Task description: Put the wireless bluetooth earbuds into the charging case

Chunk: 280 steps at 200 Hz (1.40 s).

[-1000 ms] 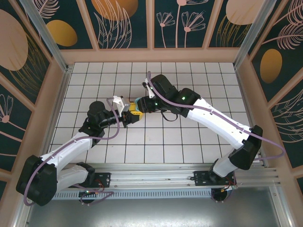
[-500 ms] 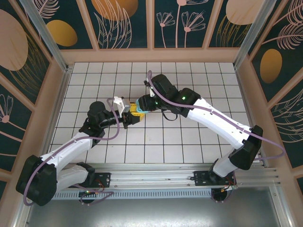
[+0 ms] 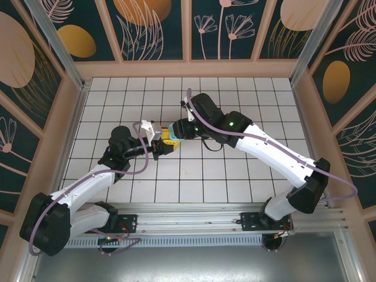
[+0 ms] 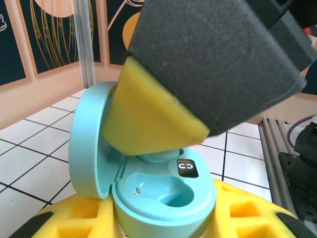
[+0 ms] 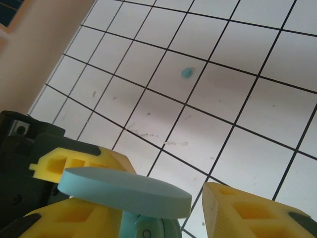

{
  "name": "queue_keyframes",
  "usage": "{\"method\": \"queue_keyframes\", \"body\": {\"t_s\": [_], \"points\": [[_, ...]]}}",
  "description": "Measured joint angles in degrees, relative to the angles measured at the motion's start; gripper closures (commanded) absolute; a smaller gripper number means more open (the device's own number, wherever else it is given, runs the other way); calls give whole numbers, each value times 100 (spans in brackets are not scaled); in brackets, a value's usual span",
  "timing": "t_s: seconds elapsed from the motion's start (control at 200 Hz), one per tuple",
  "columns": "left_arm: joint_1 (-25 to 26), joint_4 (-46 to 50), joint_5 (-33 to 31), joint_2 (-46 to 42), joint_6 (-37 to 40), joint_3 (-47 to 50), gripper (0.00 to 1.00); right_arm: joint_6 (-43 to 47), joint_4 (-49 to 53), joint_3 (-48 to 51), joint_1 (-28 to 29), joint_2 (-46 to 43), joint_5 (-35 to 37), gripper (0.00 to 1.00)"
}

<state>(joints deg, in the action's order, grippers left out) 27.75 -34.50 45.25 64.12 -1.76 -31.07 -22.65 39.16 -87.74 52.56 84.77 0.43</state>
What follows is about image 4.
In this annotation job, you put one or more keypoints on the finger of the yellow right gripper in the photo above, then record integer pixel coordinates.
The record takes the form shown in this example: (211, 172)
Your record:
(198, 62)
(294, 42)

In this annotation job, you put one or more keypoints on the teal earbud charging case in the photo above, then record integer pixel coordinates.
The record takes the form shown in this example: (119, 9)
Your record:
(161, 215)

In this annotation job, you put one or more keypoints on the aluminium corner post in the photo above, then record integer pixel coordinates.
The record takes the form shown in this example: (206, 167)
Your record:
(85, 44)

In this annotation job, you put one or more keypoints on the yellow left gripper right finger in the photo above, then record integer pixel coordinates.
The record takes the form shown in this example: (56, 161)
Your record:
(247, 210)

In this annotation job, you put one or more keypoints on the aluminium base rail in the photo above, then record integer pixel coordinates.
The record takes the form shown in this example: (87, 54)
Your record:
(270, 148)

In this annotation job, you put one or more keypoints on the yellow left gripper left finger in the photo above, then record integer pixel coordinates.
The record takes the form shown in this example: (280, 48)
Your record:
(74, 215)

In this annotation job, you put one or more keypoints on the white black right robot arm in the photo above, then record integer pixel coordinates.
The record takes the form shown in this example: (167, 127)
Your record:
(308, 143)

